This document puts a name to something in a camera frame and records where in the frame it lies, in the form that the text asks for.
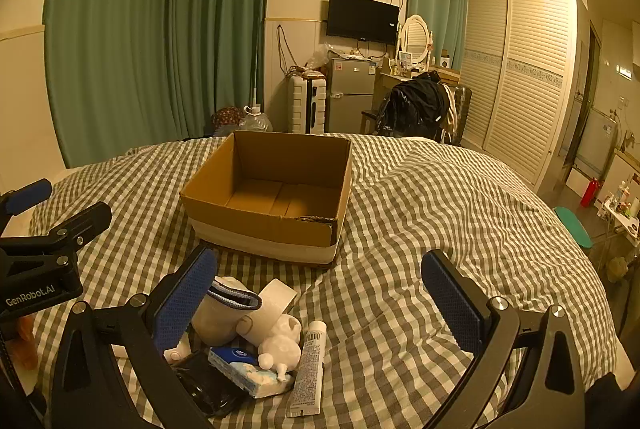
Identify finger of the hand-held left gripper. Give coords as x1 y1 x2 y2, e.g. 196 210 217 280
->
0 202 113 260
0 179 53 231

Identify checkered bed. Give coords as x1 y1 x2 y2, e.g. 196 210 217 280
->
27 135 632 429

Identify blue and white tissue packet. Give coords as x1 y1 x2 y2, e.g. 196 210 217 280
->
207 346 296 399

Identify red fire extinguisher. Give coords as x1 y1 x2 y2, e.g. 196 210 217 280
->
580 178 601 208

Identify small white bottle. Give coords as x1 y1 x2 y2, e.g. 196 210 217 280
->
162 334 194 365

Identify cardboard box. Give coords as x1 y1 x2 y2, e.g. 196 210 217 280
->
180 130 353 266

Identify white oval mirror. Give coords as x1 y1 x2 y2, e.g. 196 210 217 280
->
400 15 432 66

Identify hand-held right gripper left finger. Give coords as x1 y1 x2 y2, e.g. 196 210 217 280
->
50 245 218 429

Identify black pouch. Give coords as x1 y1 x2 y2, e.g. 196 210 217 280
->
172 350 252 418

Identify clear plastic bag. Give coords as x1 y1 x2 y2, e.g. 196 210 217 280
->
306 43 334 70

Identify large green curtain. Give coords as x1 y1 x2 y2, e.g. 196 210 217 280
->
42 0 276 170

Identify black wall television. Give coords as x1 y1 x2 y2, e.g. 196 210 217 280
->
326 0 401 44

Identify patterned round bag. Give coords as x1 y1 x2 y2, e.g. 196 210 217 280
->
210 107 247 138

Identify white wall appliance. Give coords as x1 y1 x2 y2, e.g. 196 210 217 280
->
577 106 622 180

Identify narrow teal curtain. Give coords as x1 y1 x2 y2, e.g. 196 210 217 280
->
406 0 471 77

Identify clear water jug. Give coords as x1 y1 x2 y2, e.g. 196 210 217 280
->
237 105 274 133

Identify rack with bottles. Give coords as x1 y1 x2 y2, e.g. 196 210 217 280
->
597 176 640 241

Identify white suitcase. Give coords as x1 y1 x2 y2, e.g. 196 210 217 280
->
287 75 328 134

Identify person's left hand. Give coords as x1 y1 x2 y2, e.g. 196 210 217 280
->
10 314 40 371

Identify white sock with dark cuff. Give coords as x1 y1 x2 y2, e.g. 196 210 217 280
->
192 275 264 345

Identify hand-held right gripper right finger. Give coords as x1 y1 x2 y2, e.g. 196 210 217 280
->
421 249 586 429

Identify white rectangular box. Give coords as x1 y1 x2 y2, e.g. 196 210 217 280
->
237 278 299 346

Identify small silver fridge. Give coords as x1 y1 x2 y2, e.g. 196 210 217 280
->
326 57 379 134

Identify black jacket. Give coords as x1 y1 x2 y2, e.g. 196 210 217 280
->
376 73 452 140

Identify green oval board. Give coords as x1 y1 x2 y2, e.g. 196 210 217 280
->
554 206 594 251

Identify wooden vanity desk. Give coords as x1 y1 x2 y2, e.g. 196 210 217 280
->
376 68 463 110

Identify dark chair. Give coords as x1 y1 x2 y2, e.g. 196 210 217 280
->
361 84 473 146

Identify white tube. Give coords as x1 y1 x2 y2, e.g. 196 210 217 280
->
286 320 327 419

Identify wall cable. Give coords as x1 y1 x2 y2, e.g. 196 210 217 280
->
276 25 302 76

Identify white plush toy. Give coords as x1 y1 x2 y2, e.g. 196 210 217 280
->
257 314 304 381

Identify white louvred wardrobe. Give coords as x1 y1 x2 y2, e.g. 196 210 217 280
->
459 0 579 190

